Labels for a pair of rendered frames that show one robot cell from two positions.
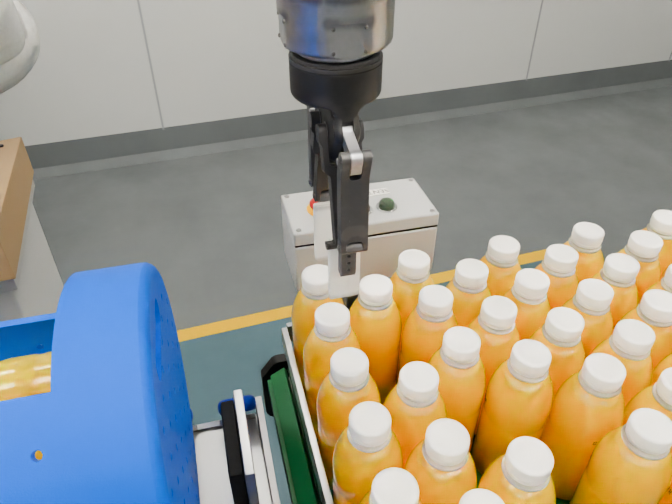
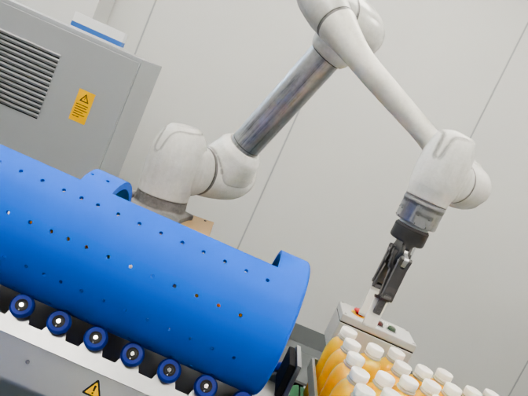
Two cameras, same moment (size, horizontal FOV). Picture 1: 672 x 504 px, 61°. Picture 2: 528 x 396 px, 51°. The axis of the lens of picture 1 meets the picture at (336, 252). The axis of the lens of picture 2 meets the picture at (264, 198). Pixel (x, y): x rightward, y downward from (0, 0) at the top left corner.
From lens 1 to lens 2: 0.75 m
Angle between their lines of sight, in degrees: 31
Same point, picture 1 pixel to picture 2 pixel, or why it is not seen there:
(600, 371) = not seen: outside the picture
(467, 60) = (458, 366)
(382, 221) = (386, 332)
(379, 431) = (364, 375)
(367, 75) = (421, 236)
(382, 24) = (434, 222)
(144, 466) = (296, 304)
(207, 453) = not seen: hidden behind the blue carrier
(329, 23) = (418, 213)
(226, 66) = not seen: hidden behind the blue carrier
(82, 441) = (282, 285)
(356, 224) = (393, 287)
